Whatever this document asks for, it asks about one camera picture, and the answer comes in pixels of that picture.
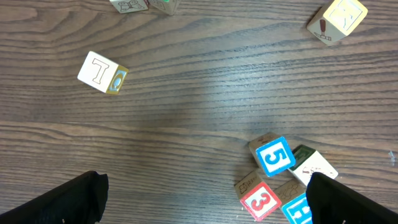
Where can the plain wooden block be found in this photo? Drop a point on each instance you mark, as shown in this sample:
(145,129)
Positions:
(127,6)

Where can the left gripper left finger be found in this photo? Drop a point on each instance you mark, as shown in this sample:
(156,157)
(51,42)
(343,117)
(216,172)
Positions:
(81,200)

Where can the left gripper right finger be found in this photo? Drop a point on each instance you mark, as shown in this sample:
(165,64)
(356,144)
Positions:
(331,202)

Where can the blue number 5 block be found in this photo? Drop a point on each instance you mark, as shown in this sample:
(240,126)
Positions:
(272,153)

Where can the green number 4 block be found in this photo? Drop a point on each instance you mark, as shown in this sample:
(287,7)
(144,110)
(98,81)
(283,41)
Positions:
(167,6)

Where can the yellow block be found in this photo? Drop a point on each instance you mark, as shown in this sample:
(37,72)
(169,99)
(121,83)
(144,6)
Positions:
(336,20)

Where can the blue letter H block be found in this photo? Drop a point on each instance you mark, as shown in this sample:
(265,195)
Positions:
(294,202)

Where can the red number 3 block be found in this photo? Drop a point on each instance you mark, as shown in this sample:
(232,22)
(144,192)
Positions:
(256,196)

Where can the plain block red car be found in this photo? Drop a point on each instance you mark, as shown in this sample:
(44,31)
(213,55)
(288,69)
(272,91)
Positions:
(308,161)

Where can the plain block letter T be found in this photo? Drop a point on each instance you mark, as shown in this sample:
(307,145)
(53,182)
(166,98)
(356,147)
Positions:
(102,73)

